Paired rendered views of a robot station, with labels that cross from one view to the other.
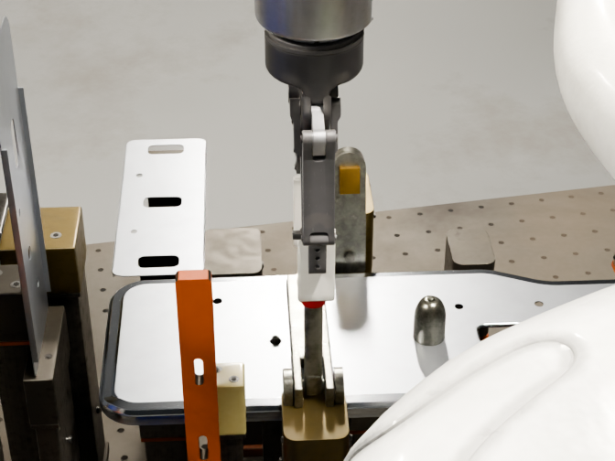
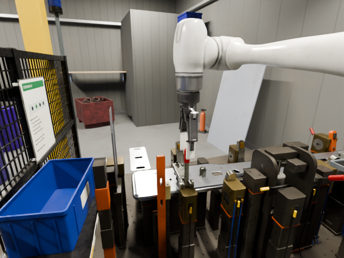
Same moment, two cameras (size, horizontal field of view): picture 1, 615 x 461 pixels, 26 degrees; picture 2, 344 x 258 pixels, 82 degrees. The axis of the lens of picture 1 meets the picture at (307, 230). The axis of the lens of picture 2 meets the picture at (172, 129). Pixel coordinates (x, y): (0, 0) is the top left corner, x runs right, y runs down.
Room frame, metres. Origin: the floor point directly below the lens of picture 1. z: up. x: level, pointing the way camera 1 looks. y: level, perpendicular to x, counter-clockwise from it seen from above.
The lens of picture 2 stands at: (0.27, 0.17, 1.50)
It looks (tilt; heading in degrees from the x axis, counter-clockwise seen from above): 18 degrees down; 350
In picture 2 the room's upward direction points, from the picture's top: straight up
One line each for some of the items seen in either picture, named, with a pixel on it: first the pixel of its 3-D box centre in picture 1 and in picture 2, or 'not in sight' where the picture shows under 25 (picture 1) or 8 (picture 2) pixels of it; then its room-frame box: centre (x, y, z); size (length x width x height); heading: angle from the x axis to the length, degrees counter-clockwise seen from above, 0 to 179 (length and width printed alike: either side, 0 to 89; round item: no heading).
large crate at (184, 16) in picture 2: not in sight; (189, 20); (5.18, -1.12, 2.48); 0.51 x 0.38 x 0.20; 11
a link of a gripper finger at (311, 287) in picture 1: (316, 264); (190, 149); (0.87, -0.01, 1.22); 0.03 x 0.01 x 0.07; 93
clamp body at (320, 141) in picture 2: not in sight; (317, 159); (1.31, -1.04, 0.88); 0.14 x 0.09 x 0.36; 3
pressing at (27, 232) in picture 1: (24, 200); (114, 149); (1.05, 0.27, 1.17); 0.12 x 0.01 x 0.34; 3
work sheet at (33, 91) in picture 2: not in sight; (38, 117); (1.12, 0.56, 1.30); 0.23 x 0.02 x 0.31; 3
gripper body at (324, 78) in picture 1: (314, 77); (188, 104); (0.91, -0.01, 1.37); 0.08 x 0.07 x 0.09; 3
